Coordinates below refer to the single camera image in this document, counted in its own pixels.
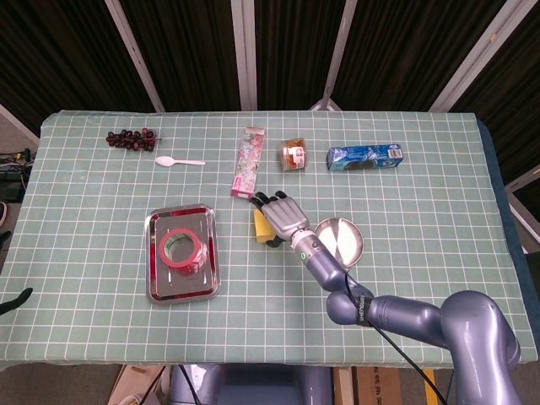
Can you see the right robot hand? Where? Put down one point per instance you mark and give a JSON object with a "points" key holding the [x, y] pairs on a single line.
{"points": [[287, 217]]}

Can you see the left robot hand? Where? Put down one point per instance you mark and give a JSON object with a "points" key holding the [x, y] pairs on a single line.
{"points": [[12, 301]]}

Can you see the yellow cube block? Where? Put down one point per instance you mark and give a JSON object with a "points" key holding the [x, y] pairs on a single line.
{"points": [[262, 232]]}

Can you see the red tape roll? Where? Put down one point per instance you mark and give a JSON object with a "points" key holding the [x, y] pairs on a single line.
{"points": [[187, 269]]}

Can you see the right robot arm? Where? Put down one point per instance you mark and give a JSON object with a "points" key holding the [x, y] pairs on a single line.
{"points": [[422, 314]]}

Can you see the round steel plate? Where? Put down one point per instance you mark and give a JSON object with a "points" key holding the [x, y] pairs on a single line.
{"points": [[341, 240]]}

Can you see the clear snack jar red label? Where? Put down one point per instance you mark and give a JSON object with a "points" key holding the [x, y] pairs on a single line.
{"points": [[293, 156]]}

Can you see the pink floral box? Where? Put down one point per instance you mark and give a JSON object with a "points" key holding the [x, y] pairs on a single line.
{"points": [[249, 164]]}

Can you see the blue cookie box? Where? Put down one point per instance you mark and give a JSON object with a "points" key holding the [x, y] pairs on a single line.
{"points": [[363, 158]]}

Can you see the green checkered tablecloth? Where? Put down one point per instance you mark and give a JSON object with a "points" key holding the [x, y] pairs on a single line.
{"points": [[270, 316]]}

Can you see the rectangular steel tray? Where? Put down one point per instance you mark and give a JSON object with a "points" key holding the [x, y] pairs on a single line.
{"points": [[181, 291]]}

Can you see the white plastic spoon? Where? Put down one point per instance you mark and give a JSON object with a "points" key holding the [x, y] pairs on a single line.
{"points": [[164, 160]]}

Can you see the blue-grey robot torso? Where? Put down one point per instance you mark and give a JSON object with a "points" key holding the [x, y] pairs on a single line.
{"points": [[253, 386]]}

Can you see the dark red grape bunch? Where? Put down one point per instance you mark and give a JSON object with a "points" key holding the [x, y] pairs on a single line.
{"points": [[126, 139]]}

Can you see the white frame post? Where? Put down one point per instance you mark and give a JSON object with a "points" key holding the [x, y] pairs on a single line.
{"points": [[135, 55], [21, 124], [244, 55], [478, 55], [523, 215], [335, 55]]}

